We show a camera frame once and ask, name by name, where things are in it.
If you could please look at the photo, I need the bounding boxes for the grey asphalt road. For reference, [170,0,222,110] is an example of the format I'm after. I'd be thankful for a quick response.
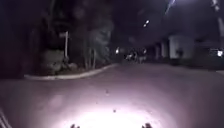
[0,62,224,128]

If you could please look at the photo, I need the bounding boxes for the trees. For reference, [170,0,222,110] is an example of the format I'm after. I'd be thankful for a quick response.
[33,0,116,73]

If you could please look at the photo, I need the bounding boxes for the pale kerb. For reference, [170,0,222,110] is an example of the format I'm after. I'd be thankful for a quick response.
[23,63,120,81]

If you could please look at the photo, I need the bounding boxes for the pale building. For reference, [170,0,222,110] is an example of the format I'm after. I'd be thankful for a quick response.
[153,33,196,61]

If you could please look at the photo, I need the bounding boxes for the sign on post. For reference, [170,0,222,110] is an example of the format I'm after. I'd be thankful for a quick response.
[59,30,70,59]

